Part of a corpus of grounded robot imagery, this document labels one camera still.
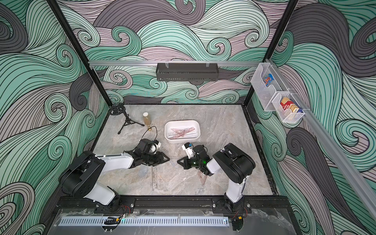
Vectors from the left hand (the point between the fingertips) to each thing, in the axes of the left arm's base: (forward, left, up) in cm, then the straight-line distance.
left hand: (167, 159), depth 87 cm
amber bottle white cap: (+29, +17, +2) cm, 33 cm away
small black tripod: (+22, +31, +20) cm, 43 cm away
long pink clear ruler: (-10, +7, -4) cm, 13 cm away
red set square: (+22, -7, -3) cm, 24 cm away
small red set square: (-9, -21, -4) cm, 23 cm away
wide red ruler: (+22, -11, -3) cm, 25 cm away
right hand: (0, -7, -4) cm, 8 cm away
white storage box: (+27, -10, 0) cm, 29 cm away
